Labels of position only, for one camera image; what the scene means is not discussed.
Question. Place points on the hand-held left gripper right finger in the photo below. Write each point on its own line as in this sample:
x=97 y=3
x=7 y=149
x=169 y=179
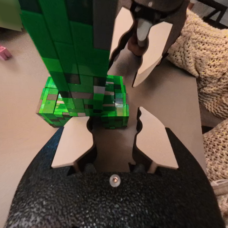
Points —
x=155 y=142

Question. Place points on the person's right hand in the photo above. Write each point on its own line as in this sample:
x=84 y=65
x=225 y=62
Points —
x=133 y=48

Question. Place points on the person's right forearm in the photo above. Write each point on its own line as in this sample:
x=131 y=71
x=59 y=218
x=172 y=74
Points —
x=204 y=62

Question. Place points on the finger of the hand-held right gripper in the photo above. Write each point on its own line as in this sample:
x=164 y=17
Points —
x=122 y=23
x=156 y=48

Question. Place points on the green lego creeper body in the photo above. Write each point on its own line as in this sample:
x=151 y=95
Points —
x=74 y=53

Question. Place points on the pink lego pig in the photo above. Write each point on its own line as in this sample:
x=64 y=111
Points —
x=5 y=53

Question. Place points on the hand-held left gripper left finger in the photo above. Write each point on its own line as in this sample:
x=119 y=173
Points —
x=73 y=142

